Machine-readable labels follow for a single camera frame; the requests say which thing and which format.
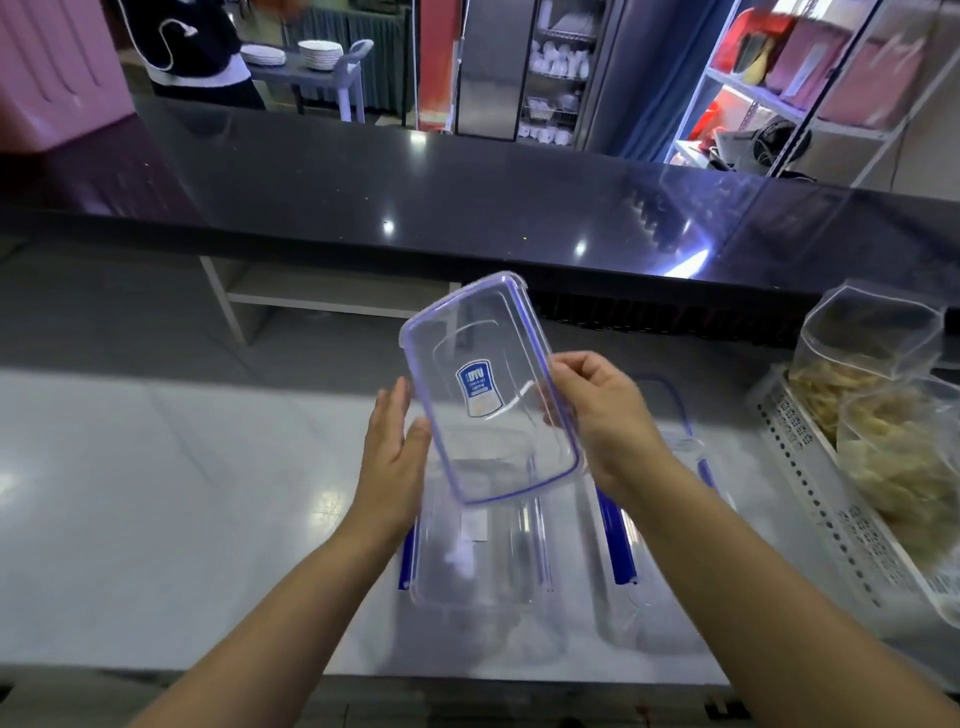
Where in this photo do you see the person's left hand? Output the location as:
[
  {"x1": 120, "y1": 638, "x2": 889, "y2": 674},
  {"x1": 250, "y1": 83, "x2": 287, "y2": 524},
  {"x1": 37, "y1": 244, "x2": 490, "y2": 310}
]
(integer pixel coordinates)
[{"x1": 352, "y1": 377, "x2": 435, "y2": 553}]

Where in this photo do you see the person's right hand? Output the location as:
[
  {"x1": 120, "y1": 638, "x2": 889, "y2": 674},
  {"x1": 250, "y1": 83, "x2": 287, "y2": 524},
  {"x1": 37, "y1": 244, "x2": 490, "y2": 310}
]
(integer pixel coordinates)
[{"x1": 547, "y1": 350, "x2": 676, "y2": 504}]

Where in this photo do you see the clear blue-clipped plastic container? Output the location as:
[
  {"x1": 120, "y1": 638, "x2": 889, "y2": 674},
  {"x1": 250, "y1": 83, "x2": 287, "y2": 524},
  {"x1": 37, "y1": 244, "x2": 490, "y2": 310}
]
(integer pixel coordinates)
[
  {"x1": 395, "y1": 442, "x2": 560, "y2": 613},
  {"x1": 590, "y1": 373, "x2": 725, "y2": 609}
]

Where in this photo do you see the bag of yellow strip snacks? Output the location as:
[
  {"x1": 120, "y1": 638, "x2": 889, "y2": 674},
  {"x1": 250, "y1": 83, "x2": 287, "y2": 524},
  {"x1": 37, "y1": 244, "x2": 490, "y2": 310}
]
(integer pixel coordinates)
[{"x1": 787, "y1": 278, "x2": 948, "y2": 444}]

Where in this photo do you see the pile of pale food cubes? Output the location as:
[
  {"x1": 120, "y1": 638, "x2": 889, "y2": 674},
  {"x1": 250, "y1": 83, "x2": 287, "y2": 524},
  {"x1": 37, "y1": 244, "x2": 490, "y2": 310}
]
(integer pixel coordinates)
[{"x1": 839, "y1": 404, "x2": 960, "y2": 564}]

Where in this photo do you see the bag of pale round snacks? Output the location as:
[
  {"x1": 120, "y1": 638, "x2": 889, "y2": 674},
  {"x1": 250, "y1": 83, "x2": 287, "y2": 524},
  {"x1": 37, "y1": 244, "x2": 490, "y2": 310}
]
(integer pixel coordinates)
[{"x1": 834, "y1": 374, "x2": 960, "y2": 571}]

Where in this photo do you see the person's right forearm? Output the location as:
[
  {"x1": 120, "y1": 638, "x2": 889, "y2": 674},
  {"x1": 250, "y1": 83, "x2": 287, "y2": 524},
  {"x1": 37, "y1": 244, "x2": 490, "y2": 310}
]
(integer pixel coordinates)
[{"x1": 614, "y1": 449, "x2": 960, "y2": 728}]

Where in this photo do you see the person's left forearm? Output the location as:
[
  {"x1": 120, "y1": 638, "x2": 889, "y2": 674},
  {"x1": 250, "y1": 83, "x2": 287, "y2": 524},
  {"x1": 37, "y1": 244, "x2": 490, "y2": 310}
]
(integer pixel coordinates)
[{"x1": 127, "y1": 517, "x2": 406, "y2": 728}]

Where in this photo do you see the white perforated plastic basket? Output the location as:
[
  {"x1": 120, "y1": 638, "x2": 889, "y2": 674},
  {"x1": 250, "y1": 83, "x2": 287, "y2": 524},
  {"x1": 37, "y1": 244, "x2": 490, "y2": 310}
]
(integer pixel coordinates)
[{"x1": 746, "y1": 363, "x2": 960, "y2": 631}]

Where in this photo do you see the black top bar counter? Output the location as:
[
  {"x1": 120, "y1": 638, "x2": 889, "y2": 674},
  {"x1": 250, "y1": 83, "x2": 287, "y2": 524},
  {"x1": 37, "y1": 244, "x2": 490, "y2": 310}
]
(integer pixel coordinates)
[{"x1": 0, "y1": 93, "x2": 960, "y2": 350}]

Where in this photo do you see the white small appliance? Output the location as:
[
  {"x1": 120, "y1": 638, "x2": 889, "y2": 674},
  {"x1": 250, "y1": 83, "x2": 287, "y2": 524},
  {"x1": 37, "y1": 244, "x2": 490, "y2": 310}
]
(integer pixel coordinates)
[{"x1": 712, "y1": 127, "x2": 759, "y2": 174}]

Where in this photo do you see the red bucket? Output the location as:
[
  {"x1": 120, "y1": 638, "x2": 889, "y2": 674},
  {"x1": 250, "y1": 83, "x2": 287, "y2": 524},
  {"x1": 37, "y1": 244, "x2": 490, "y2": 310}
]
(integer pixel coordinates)
[{"x1": 686, "y1": 101, "x2": 725, "y2": 144}]

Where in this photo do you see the black small appliance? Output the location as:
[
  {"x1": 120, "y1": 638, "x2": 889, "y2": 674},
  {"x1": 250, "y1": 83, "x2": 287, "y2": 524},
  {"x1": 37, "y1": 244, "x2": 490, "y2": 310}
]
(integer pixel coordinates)
[{"x1": 749, "y1": 116, "x2": 815, "y2": 181}]

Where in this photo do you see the blue curtain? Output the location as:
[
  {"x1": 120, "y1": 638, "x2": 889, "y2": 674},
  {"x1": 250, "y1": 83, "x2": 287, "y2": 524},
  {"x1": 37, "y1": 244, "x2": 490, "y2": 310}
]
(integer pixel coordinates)
[{"x1": 588, "y1": 0, "x2": 740, "y2": 163}]

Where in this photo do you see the white metal shelf rack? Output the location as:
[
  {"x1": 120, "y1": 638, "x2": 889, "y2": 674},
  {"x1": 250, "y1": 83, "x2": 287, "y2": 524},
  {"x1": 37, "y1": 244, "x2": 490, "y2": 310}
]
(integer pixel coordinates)
[{"x1": 663, "y1": 0, "x2": 960, "y2": 189}]

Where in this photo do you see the group of white dishes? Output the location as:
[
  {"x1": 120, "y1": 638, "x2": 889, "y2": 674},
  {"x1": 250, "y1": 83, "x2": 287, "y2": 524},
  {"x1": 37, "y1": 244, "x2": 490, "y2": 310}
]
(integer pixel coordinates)
[{"x1": 517, "y1": 0, "x2": 594, "y2": 148}]

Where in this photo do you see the stainless steel dish cabinet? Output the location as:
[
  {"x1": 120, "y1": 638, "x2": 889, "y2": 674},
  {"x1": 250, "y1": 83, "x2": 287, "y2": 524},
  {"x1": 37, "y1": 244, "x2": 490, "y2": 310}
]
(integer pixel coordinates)
[{"x1": 453, "y1": 0, "x2": 628, "y2": 151}]

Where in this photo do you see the red gift box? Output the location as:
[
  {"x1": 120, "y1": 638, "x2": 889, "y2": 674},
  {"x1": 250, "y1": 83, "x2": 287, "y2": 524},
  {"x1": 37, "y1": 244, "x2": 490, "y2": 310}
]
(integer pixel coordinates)
[{"x1": 708, "y1": 7, "x2": 796, "y2": 76}]

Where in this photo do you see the red standing banner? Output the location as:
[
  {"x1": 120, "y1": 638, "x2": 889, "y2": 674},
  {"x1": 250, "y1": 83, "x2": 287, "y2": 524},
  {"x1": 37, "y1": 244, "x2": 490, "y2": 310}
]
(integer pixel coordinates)
[{"x1": 416, "y1": 0, "x2": 463, "y2": 135}]

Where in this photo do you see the narrow pink gift bag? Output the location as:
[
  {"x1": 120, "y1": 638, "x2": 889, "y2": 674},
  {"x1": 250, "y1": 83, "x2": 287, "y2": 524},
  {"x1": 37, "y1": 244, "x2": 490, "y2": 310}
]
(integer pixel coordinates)
[{"x1": 764, "y1": 18, "x2": 849, "y2": 110}]

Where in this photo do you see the teal skirted table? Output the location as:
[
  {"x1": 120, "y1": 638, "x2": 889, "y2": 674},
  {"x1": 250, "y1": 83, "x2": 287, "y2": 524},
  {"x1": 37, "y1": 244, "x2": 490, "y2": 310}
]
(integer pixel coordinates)
[{"x1": 284, "y1": 5, "x2": 414, "y2": 118}]

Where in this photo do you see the pale plastic serving cart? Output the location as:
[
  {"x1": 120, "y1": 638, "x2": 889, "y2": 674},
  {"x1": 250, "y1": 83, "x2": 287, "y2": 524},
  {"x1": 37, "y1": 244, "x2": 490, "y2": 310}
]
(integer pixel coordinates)
[{"x1": 243, "y1": 38, "x2": 376, "y2": 125}]

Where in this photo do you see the wide pink gift bag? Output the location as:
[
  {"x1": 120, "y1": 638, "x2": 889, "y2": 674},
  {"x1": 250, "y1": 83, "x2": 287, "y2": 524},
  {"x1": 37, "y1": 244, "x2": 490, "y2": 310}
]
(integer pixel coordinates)
[{"x1": 817, "y1": 33, "x2": 928, "y2": 133}]

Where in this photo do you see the stack of white plates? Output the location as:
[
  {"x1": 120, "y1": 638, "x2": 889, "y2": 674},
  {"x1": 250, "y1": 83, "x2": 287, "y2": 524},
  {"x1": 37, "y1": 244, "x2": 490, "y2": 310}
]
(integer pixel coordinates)
[{"x1": 297, "y1": 38, "x2": 345, "y2": 73}]

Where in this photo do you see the pink plastic bin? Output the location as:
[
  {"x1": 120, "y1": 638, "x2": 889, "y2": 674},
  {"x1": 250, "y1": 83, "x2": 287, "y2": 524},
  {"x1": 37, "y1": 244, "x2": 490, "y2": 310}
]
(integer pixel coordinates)
[{"x1": 0, "y1": 0, "x2": 136, "y2": 155}]

